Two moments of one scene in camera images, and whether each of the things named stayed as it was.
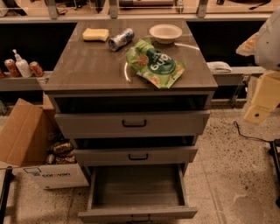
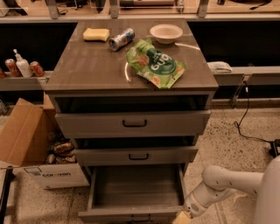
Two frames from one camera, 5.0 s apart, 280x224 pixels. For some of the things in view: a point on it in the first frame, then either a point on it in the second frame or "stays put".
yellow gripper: x=269 y=44 -> x=192 y=205
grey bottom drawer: x=136 y=193 stays put
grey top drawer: x=132 y=124 stays put
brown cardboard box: x=25 y=130 stays put
